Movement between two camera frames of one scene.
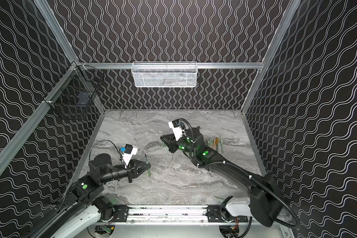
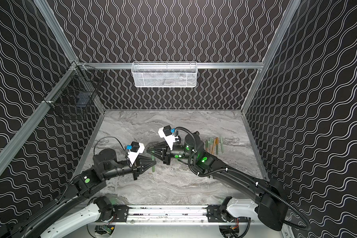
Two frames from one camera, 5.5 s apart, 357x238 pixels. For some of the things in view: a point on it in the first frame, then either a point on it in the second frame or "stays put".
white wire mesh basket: (161, 74) stays put
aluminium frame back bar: (129, 65) stays put
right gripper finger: (169, 139) to (158, 146)
